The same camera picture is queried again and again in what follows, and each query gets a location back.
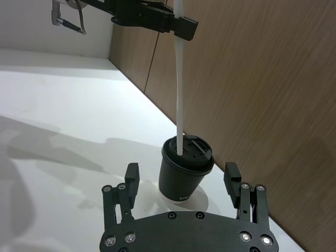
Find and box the black plastic cup lid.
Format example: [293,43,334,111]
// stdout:
[162,133,215,174]

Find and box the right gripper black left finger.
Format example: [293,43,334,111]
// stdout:
[101,162,140,232]

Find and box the black paper cup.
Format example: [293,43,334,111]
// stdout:
[158,146,211,204]

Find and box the thin dark gripper cable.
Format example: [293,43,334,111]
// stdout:
[61,0,87,36]

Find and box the white drinking straw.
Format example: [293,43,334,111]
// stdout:
[172,0,186,157]

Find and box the white round coaster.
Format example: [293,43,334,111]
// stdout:
[156,183,209,212]

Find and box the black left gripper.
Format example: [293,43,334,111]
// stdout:
[85,0,198,41]

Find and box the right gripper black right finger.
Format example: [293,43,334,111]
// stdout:
[223,162,270,232]

